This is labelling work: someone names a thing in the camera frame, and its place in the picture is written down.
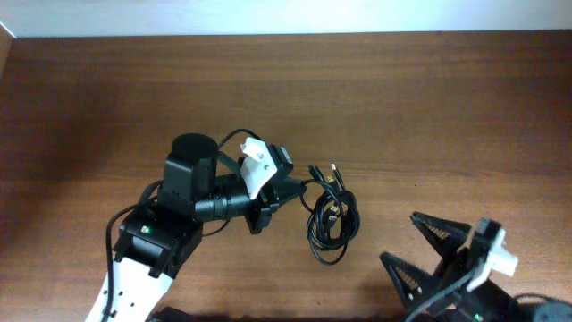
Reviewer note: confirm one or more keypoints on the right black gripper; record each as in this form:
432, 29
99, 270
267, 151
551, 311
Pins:
450, 272

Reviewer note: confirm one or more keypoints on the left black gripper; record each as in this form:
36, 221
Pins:
269, 198

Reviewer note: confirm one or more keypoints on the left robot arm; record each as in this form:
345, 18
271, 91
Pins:
164, 227

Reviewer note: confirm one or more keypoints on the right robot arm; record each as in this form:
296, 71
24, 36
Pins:
527, 306

